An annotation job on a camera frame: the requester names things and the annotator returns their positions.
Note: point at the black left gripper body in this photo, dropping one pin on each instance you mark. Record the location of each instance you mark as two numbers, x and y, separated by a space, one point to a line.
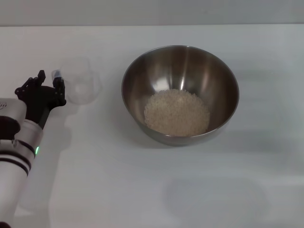
40 99

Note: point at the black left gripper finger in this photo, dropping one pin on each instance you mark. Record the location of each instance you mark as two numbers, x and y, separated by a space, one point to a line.
32 83
59 88

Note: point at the clear plastic measuring cup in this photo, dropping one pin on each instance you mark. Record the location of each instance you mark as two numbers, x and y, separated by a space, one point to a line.
83 95

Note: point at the white rice grains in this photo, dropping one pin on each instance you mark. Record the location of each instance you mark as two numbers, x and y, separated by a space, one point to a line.
177 114

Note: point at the stainless steel mixing bowl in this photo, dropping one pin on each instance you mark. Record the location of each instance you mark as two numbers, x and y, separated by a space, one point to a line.
180 71

